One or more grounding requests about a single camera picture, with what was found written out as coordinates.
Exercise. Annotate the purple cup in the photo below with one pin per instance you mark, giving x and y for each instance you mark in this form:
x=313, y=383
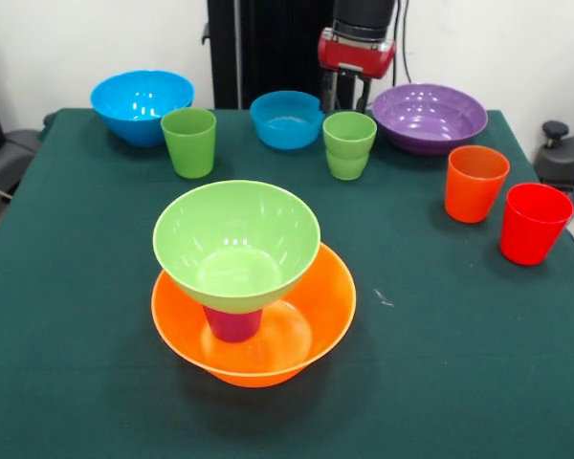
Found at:
x=232, y=327

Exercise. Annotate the small blue bowl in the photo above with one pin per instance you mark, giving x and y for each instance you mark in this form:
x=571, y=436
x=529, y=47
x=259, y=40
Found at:
x=284, y=131

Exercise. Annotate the dark green table cloth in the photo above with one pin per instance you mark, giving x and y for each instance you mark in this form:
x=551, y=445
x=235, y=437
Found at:
x=76, y=358

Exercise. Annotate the large blue bowl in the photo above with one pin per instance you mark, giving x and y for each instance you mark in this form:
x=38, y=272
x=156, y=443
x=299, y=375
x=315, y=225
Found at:
x=139, y=105

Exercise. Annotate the plain green cup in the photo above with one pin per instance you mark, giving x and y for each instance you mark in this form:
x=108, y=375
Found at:
x=189, y=148

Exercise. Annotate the orange cup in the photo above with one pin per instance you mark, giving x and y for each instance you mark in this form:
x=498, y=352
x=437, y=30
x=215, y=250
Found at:
x=471, y=196

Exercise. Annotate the orange bowl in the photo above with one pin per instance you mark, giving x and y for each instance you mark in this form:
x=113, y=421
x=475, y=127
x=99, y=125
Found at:
x=330, y=296

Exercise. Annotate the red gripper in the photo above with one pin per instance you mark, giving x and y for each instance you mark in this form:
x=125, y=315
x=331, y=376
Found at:
x=354, y=57

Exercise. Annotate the stepped green cup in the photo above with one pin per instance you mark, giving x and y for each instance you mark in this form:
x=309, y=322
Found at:
x=346, y=158

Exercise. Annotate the purple bowl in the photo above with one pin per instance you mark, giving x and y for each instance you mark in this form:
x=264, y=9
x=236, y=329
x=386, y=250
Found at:
x=430, y=122

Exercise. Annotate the red cup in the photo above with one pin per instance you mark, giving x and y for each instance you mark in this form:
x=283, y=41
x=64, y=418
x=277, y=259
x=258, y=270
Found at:
x=531, y=239

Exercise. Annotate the grey base with knob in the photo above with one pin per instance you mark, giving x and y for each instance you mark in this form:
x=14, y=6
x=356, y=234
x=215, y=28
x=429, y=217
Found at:
x=569, y=158

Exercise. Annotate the green bowl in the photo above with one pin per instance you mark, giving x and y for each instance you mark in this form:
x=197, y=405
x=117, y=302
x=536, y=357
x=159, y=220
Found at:
x=191, y=239

